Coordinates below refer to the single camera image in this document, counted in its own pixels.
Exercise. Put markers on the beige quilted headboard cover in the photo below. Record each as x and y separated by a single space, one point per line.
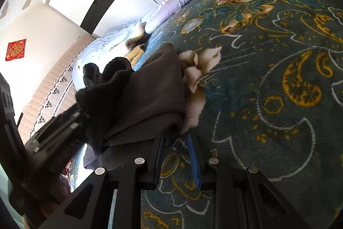
55 94

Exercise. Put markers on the teal floral bed blanket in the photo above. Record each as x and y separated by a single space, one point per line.
265 90

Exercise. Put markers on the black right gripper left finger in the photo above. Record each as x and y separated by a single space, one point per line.
113 195

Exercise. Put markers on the dark grey sweatpants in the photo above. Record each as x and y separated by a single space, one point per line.
128 109

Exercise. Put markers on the beige fluffy sweater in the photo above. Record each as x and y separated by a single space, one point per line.
135 43

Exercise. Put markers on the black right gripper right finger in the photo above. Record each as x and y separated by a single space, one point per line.
241 198

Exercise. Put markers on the red fu wall decoration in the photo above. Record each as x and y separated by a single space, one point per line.
15 50

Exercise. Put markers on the light blue floral duvet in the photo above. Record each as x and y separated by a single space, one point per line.
112 43

